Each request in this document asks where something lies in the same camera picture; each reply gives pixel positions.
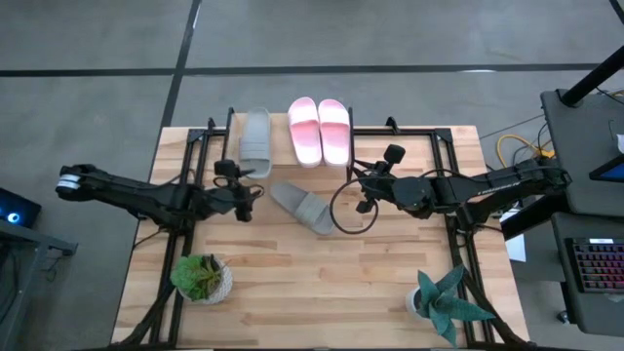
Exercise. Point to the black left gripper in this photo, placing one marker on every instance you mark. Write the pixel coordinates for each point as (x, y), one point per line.
(244, 205)

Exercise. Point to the pink slide sandal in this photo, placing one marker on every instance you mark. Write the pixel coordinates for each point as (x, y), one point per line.
(304, 136)
(336, 136)

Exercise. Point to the grey workstation cart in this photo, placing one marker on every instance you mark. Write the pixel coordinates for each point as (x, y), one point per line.
(580, 131)

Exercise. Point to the backlit computer keyboard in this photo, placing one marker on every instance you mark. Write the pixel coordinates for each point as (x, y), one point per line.
(602, 265)

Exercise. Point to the black computer with blue light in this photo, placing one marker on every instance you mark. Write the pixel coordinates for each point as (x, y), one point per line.
(17, 207)

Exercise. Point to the wooden shelf with black frame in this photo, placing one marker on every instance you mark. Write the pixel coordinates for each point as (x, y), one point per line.
(280, 141)

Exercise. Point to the green plant in patterned pot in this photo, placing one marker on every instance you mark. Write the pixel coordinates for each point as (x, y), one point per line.
(200, 278)

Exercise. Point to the tablet with blue screen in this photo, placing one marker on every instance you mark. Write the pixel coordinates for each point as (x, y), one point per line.
(612, 170)

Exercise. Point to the teal plant in white pot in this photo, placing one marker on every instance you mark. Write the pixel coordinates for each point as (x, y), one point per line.
(441, 304)

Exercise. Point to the white paper sheet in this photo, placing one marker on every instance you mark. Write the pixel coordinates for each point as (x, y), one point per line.
(517, 246)

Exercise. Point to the black slanted pole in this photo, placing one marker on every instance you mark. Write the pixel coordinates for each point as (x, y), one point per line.
(590, 80)

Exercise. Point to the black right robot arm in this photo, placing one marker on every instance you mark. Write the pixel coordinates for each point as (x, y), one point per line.
(487, 187)

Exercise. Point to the grey metal stand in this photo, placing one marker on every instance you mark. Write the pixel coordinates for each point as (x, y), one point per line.
(24, 248)

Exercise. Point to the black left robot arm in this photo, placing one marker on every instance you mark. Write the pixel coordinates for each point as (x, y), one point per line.
(146, 197)

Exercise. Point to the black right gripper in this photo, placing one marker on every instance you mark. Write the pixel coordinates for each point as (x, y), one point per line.
(385, 183)

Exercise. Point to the black aluminium table frame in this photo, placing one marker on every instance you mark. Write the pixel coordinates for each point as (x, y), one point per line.
(441, 146)

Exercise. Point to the grey slide sandal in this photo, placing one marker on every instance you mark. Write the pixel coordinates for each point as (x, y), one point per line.
(256, 141)
(304, 207)

